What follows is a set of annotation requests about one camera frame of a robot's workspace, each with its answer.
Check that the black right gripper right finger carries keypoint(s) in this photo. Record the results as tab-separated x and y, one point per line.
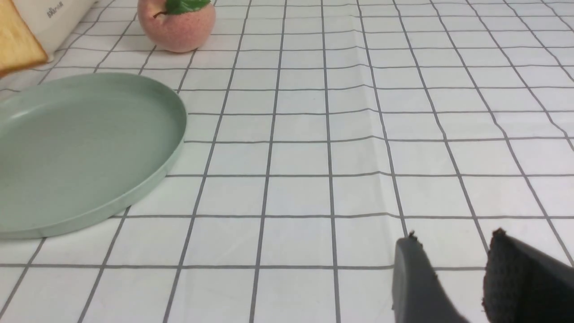
525	285

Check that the cream white toaster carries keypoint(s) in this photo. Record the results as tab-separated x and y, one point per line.
52	21

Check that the pale green round plate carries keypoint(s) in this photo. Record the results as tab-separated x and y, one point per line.
80	149

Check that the white grid tablecloth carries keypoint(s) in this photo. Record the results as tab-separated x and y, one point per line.
319	132

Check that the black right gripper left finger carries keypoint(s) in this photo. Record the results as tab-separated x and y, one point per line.
417	293

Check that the pink artificial peach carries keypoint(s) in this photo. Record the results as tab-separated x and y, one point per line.
177	26

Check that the toasted bread slice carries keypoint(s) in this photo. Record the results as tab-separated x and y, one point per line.
19	48

